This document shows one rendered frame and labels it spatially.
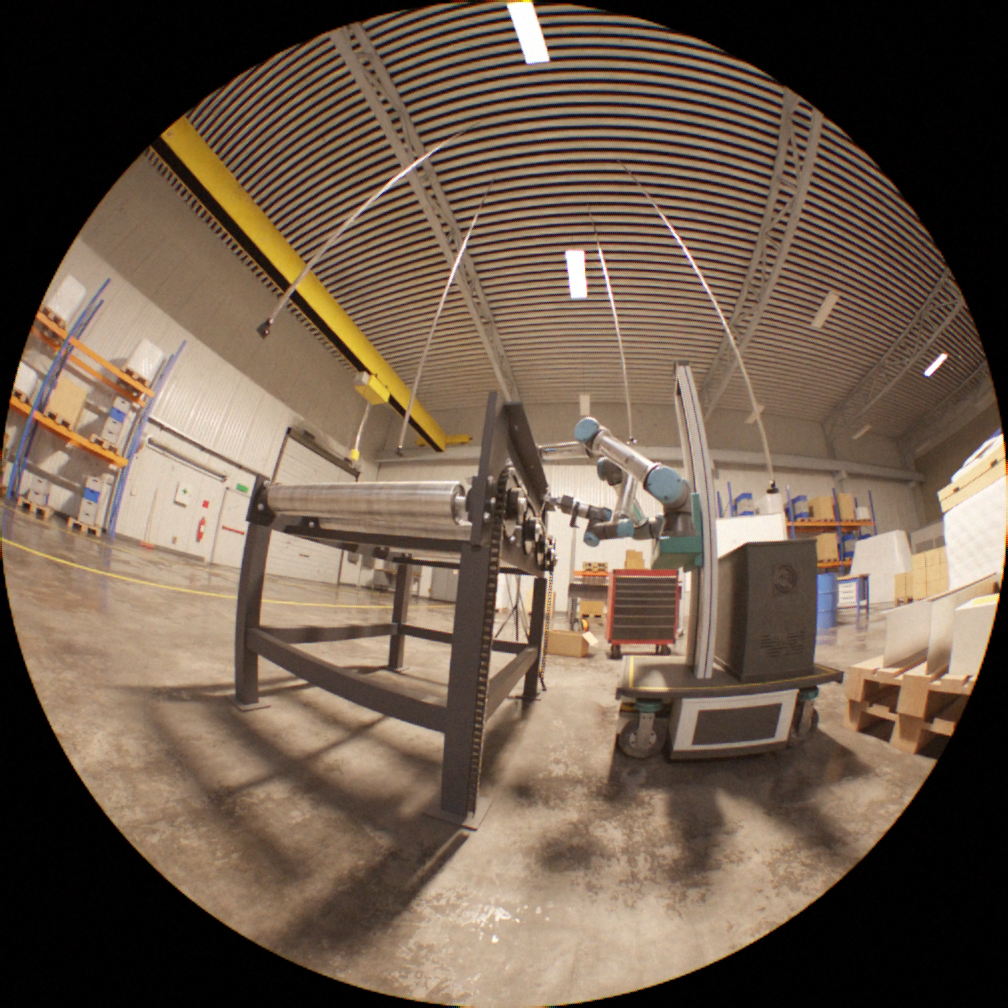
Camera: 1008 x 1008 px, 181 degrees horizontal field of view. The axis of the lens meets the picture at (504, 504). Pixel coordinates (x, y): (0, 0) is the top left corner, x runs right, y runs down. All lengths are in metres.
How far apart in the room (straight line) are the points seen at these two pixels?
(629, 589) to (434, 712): 2.79
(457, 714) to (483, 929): 0.51
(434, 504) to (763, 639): 1.20
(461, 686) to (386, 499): 0.52
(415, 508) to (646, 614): 2.90
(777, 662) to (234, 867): 1.60
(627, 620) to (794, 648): 2.29
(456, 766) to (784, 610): 1.18
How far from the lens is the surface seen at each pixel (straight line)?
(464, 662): 0.76
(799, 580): 1.38
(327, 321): 8.37
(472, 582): 0.74
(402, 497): 0.85
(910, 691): 1.54
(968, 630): 1.45
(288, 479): 11.47
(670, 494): 1.09
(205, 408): 10.15
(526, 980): 0.69
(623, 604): 3.39
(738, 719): 1.28
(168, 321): 10.37
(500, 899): 0.78
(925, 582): 8.59
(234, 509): 10.34
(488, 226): 8.69
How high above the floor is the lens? 0.64
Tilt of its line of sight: 16 degrees up
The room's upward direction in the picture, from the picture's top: 5 degrees clockwise
